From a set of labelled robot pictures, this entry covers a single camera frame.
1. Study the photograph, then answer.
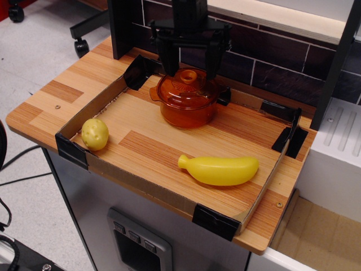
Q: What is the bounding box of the black chair base with casters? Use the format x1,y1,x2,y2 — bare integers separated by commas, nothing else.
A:
7,0,109,58

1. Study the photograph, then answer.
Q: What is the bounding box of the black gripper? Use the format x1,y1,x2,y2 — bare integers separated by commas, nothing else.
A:
148,1,231,79

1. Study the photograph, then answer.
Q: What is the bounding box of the orange transparent pot lid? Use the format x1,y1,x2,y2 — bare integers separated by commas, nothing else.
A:
149,68,219,110

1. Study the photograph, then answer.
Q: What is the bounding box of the black upright post right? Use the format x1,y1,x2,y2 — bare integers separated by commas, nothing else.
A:
310,0,360,131

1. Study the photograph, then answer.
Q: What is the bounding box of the yellow toy banana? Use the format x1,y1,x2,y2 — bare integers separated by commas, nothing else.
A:
178,155,259,186

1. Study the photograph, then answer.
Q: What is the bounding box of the grey toy kitchen cabinet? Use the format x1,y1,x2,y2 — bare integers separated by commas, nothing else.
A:
44,151,250,270

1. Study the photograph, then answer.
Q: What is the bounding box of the orange transparent pot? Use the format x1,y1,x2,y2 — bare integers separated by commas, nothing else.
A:
149,85,231,129

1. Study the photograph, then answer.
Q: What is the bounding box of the white toy sink unit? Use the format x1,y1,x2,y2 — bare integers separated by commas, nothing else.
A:
248,98,360,270

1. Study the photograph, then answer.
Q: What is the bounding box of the cardboard fence with black tape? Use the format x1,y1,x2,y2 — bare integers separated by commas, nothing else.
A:
55,56,308,251

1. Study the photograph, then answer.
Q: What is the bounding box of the light wooden shelf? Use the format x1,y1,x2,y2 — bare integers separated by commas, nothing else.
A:
208,0,346,45

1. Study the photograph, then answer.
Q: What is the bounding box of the black floor cable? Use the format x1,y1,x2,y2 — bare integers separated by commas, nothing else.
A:
0,145,53,232

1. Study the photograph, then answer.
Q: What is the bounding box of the pale yellow toy potato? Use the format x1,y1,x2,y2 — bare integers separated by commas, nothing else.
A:
81,118,109,151

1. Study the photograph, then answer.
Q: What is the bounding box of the silver oven control panel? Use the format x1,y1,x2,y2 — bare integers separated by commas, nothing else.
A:
107,208,173,271

